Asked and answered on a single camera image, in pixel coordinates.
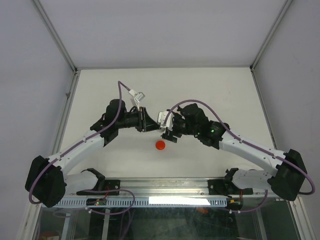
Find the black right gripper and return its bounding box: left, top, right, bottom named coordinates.
left=160, top=113, right=200, bottom=143

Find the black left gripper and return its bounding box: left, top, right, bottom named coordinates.
left=116, top=107, right=161, bottom=133

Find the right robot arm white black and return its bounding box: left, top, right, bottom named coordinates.
left=157, top=103, right=308, bottom=201

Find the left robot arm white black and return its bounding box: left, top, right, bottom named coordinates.
left=25, top=99, right=160, bottom=208

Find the red round charging case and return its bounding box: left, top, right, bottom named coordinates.
left=155, top=140, right=166, bottom=151

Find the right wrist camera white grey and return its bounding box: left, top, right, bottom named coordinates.
left=157, top=111, right=174, bottom=131

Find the wrist camera white grey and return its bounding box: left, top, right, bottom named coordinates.
left=128, top=89, right=145, bottom=109
left=157, top=111, right=174, bottom=131

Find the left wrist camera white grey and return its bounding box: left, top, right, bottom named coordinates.
left=128, top=89, right=145, bottom=109

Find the aluminium mounting rail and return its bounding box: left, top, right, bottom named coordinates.
left=64, top=176, right=276, bottom=200

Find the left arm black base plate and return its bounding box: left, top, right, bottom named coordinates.
left=76, top=179, right=121, bottom=196

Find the white slotted cable duct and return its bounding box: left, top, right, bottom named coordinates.
left=54, top=196, right=227, bottom=209

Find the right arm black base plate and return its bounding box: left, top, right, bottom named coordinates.
left=207, top=178, right=254, bottom=197

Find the aluminium frame post left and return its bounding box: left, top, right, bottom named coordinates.
left=31, top=0, right=78, bottom=73

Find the aluminium frame post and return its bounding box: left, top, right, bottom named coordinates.
left=249, top=0, right=294, bottom=72
left=31, top=0, right=78, bottom=73

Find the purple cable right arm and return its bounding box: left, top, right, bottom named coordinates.
left=164, top=99, right=316, bottom=214

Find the aluminium frame post right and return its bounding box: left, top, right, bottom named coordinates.
left=249, top=0, right=294, bottom=72

